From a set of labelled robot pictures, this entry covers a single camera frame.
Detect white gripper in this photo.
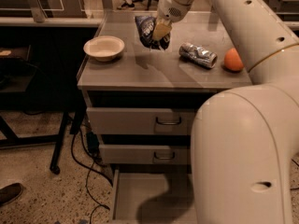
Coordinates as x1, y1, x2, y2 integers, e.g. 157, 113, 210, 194
152, 0, 194, 41

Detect blue chip bag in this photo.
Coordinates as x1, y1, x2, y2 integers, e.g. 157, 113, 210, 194
135, 16, 170, 50

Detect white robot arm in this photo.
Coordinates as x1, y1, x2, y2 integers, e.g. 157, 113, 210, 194
158, 0, 299, 224

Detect grey drawer cabinet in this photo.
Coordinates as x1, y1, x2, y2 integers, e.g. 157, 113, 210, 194
78, 12, 250, 171

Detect top drawer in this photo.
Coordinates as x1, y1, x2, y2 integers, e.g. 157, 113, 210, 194
87, 107, 194, 135

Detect drawer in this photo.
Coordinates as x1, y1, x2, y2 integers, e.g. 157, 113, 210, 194
109, 170, 197, 224
87, 107, 194, 135
99, 145, 191, 165

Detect middle drawer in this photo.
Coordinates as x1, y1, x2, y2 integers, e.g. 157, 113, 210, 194
99, 145, 191, 165

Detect bottom drawer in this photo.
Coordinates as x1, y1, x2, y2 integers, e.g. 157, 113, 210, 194
109, 170, 197, 224

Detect person's sneakers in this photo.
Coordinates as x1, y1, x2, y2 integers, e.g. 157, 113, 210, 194
118, 0, 136, 10

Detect white bowl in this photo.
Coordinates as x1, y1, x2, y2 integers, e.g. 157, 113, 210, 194
83, 35, 125, 62

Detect orange fruit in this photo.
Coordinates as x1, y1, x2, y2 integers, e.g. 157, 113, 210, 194
224, 49, 244, 72

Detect black power adapter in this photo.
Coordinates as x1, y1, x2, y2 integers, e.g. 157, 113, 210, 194
86, 132, 99, 155

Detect dark shoe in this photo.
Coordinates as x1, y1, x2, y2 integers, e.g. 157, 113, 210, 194
0, 183, 23, 206

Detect black table frame left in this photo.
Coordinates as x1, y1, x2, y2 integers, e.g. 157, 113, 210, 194
0, 46, 85, 175

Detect black cable right floor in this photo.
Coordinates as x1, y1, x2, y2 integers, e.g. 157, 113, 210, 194
289, 159, 299, 191

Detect black cable floor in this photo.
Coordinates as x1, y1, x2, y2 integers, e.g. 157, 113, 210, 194
70, 121, 114, 224
289, 159, 299, 191

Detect black cable left floor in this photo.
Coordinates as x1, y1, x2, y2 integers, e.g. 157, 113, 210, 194
70, 121, 114, 224

